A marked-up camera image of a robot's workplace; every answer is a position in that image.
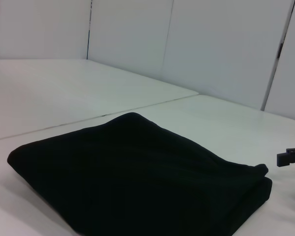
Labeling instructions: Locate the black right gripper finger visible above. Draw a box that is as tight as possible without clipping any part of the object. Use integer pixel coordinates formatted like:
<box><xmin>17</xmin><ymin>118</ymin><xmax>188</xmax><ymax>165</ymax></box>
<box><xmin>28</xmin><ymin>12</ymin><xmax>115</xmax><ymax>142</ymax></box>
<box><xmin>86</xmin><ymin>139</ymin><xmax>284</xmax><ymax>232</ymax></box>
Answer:
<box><xmin>276</xmin><ymin>147</ymin><xmax>295</xmax><ymax>168</ymax></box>

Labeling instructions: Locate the black shirt with FREE print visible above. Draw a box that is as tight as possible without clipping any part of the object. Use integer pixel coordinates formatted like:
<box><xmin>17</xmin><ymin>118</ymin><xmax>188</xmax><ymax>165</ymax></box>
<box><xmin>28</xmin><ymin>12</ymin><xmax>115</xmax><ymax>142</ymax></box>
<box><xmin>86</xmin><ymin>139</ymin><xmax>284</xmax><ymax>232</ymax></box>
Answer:
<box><xmin>7</xmin><ymin>112</ymin><xmax>273</xmax><ymax>236</ymax></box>

